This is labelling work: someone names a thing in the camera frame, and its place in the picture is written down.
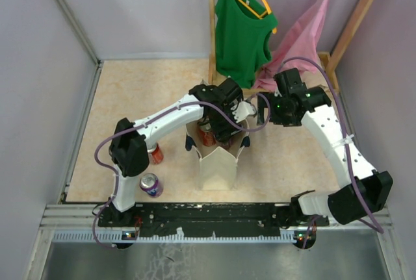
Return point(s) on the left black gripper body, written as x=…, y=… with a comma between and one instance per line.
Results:
x=220, y=125

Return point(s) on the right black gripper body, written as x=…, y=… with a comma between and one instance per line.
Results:
x=280, y=115

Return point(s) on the beige canvas tote bag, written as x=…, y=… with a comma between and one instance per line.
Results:
x=217, y=166

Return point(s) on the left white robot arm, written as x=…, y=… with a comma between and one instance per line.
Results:
x=129, y=149

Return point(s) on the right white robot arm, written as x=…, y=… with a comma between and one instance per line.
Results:
x=362, y=189

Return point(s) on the pink cloth garment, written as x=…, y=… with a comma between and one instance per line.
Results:
x=300, y=41

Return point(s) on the wooden clothes rack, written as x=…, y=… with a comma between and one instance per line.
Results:
x=331, y=60

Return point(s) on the green tank top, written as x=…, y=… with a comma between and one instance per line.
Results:
x=242, y=33

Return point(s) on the purple soda can front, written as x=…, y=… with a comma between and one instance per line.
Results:
x=150, y=184

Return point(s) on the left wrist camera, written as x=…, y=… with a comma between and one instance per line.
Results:
x=243, y=110

